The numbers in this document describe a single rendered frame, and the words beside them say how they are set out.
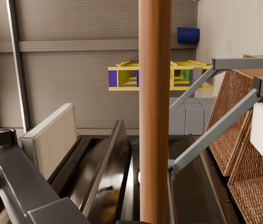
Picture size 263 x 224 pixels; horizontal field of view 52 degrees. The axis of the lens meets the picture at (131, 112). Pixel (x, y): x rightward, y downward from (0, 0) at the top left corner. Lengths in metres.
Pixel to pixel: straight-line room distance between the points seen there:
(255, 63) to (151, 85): 0.95
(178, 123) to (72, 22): 5.11
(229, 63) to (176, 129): 3.16
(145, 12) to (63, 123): 0.12
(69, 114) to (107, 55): 7.89
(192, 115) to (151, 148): 3.93
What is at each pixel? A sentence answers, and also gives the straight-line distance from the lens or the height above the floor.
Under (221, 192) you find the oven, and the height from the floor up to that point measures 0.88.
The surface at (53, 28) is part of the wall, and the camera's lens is 8.47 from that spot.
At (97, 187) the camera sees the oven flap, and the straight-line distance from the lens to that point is 1.07.
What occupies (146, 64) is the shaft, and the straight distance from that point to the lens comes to 0.25.
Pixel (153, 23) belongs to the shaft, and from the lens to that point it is 0.25.
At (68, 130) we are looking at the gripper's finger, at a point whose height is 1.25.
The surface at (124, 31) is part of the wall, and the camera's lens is 7.99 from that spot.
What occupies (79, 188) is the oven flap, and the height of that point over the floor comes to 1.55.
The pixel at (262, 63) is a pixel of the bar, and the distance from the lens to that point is 1.19.
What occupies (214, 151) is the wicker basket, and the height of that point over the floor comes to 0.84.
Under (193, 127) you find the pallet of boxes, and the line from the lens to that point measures 4.25.
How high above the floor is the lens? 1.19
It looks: 5 degrees up
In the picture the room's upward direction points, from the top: 90 degrees counter-clockwise
